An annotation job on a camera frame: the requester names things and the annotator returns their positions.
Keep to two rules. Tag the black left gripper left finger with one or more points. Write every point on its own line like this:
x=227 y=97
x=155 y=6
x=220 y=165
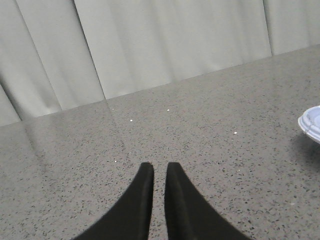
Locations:
x=130 y=216

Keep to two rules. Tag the beige pleated curtain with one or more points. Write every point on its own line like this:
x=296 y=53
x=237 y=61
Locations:
x=57 y=55

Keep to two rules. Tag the light blue slipper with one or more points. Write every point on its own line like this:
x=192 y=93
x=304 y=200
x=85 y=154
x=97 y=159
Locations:
x=309 y=122

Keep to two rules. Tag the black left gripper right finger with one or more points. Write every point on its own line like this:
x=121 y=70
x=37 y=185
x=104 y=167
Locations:
x=188 y=215

